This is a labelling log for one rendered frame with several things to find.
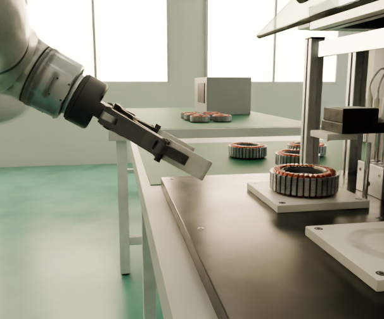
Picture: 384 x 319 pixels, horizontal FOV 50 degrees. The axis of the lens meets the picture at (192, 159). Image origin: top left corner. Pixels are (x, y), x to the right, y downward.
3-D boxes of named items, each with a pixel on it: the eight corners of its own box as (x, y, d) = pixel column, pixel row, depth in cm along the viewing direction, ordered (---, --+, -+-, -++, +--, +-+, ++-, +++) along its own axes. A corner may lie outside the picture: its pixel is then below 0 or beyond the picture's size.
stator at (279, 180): (284, 200, 63) (285, 177, 63) (260, 183, 74) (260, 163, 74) (352, 197, 65) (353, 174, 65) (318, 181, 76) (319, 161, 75)
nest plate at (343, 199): (277, 212, 61) (277, 205, 61) (246, 188, 76) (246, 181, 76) (369, 207, 64) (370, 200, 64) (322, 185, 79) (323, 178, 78)
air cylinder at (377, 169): (380, 200, 68) (383, 167, 67) (355, 188, 76) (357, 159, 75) (408, 198, 69) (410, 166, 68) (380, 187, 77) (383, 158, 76)
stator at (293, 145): (333, 155, 123) (334, 143, 122) (311, 159, 116) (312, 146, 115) (301, 150, 131) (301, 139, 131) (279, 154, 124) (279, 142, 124)
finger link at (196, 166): (169, 138, 58) (170, 139, 57) (211, 161, 59) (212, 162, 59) (158, 157, 58) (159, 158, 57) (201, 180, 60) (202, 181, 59)
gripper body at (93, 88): (64, 114, 65) (117, 143, 67) (57, 119, 57) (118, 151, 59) (87, 73, 64) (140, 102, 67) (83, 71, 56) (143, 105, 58)
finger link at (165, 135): (151, 144, 70) (151, 143, 71) (186, 163, 72) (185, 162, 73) (160, 128, 70) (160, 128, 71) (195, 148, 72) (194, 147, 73)
